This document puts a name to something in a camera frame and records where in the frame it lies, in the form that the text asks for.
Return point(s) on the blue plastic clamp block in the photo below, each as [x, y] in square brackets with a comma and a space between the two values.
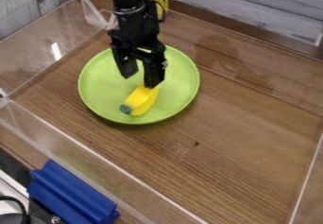
[74, 200]

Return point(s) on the clear acrylic corner bracket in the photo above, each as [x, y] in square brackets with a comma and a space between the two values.
[98, 17]

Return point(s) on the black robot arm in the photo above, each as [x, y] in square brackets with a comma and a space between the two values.
[134, 40]

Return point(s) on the green round plate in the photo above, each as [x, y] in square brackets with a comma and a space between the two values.
[103, 89]

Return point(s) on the clear acrylic enclosure wall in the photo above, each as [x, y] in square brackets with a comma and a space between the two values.
[53, 152]

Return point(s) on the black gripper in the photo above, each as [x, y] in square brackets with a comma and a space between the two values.
[135, 41]

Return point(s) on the yellow toy banana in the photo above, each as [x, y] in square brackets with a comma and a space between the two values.
[139, 101]

